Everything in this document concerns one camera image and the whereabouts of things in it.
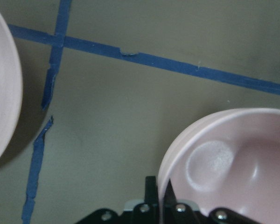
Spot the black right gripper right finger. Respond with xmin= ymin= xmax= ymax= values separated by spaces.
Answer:
xmin=164 ymin=179 xmax=177 ymax=208

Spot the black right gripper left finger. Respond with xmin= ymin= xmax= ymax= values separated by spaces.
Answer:
xmin=145 ymin=176 xmax=159 ymax=210

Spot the pink bowl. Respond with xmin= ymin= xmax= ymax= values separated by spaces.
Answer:
xmin=157 ymin=108 xmax=280 ymax=224

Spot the pink plate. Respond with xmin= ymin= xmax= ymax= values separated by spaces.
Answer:
xmin=0 ymin=13 xmax=23 ymax=157

